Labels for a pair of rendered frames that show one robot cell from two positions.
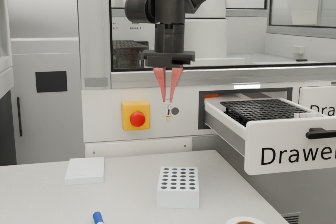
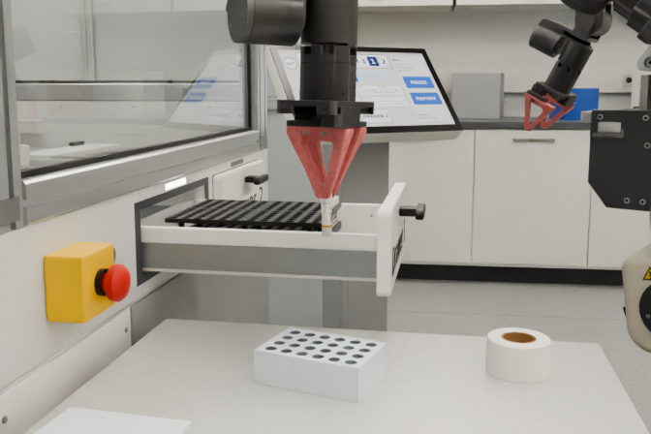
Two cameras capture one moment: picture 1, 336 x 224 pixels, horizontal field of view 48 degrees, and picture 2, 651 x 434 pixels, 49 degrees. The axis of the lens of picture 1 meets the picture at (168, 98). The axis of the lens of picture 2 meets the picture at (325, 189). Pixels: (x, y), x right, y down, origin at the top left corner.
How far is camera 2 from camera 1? 82 cm
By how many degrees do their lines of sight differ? 66
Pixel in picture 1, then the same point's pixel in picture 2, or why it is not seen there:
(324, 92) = (234, 179)
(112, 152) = (34, 399)
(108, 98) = (20, 254)
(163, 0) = (349, 0)
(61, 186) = not seen: outside the picture
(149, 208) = (356, 410)
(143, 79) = (67, 190)
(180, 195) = (375, 361)
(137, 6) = (285, 7)
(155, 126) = not seen: hidden behind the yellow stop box
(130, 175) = (189, 404)
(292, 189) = not seen: hidden behind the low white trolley
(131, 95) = (55, 235)
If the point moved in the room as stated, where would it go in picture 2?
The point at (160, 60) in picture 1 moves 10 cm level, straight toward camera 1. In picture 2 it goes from (352, 114) to (453, 115)
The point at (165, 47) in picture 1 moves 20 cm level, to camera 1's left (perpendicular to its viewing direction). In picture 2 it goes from (350, 89) to (255, 90)
